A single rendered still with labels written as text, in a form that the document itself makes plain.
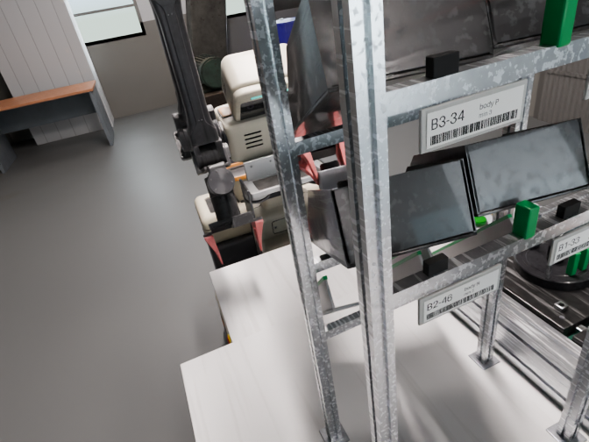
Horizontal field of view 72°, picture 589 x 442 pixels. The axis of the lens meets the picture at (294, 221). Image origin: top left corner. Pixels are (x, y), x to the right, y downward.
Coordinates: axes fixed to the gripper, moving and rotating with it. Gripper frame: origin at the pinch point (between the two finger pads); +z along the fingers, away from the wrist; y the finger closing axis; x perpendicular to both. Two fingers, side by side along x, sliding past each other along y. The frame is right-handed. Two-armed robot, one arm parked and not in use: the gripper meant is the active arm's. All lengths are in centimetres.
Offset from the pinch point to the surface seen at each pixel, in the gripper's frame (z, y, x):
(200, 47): -547, -60, 314
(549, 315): 23.6, 32.0, 23.6
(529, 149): 15.8, 16.8, -16.2
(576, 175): 18.6, 21.3, -13.5
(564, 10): 17.1, 11.9, -32.6
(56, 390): -29, -136, 149
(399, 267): 15.1, 5.8, 6.4
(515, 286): 16.1, 31.2, 27.2
